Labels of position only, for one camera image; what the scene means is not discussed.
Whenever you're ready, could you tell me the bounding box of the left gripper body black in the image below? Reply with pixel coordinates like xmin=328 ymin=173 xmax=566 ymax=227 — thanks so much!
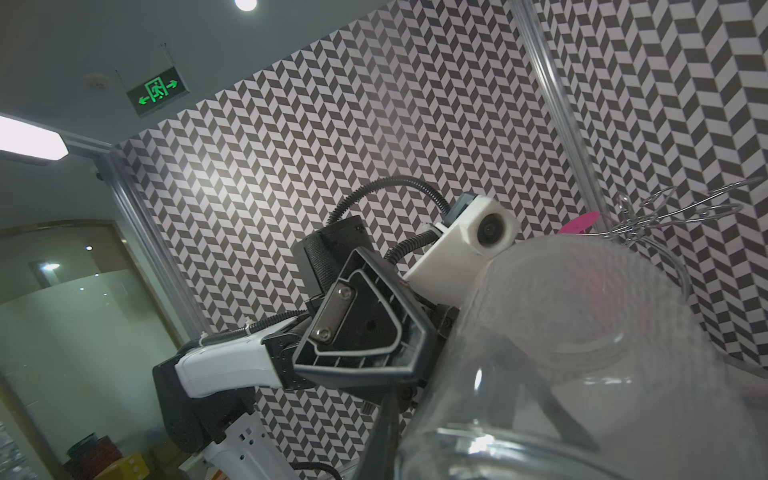
xmin=299 ymin=293 xmax=458 ymax=408

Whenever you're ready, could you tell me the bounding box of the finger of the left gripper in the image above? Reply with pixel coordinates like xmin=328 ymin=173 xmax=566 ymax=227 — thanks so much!
xmin=292 ymin=247 xmax=438 ymax=387

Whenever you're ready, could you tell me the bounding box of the glass jar with beans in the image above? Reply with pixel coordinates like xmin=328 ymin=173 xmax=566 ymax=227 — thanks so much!
xmin=395 ymin=235 xmax=767 ymax=479

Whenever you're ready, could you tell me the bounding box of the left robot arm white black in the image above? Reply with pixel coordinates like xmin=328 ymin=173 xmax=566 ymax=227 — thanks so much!
xmin=152 ymin=216 xmax=448 ymax=479

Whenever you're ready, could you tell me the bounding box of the pink wine glass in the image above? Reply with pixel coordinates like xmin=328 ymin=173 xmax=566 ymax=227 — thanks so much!
xmin=558 ymin=211 xmax=601 ymax=234

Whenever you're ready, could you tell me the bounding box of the green exit sign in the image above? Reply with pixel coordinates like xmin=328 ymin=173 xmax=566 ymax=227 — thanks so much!
xmin=126 ymin=67 xmax=189 ymax=118

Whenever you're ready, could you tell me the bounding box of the ceiling light panel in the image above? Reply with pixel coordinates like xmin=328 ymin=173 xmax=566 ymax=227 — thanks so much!
xmin=1 ymin=115 xmax=69 ymax=162

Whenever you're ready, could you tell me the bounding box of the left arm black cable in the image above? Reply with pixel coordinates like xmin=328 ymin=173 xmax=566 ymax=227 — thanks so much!
xmin=197 ymin=175 xmax=451 ymax=349

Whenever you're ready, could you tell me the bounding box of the chrome wire glass rack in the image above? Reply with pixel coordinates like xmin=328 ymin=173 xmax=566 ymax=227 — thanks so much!
xmin=582 ymin=176 xmax=767 ymax=298

